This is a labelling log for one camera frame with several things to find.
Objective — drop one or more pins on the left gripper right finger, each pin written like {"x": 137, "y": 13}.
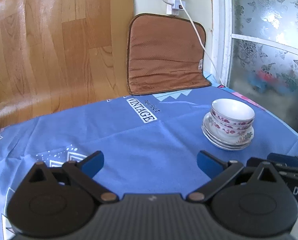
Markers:
{"x": 250, "y": 201}

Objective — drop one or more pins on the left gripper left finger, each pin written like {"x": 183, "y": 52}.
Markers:
{"x": 56, "y": 201}

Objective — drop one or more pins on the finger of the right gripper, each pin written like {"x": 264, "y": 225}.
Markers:
{"x": 290, "y": 172}
{"x": 286, "y": 159}

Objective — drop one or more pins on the floral bowl edge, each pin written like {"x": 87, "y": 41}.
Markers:
{"x": 231, "y": 134}

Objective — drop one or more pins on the floral bowl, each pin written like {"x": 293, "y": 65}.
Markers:
{"x": 233, "y": 125}
{"x": 232, "y": 112}

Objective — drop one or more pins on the floral plate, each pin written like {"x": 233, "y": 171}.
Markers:
{"x": 223, "y": 146}
{"x": 208, "y": 119}
{"x": 250, "y": 131}

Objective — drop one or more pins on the floral bowl front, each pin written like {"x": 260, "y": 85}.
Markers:
{"x": 232, "y": 112}

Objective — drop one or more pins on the blue printed tablecloth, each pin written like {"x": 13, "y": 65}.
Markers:
{"x": 150, "y": 142}

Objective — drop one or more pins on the frosted floral glass door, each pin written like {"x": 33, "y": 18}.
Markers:
{"x": 261, "y": 54}

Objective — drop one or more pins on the brown seat cushion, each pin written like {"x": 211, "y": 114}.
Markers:
{"x": 163, "y": 54}

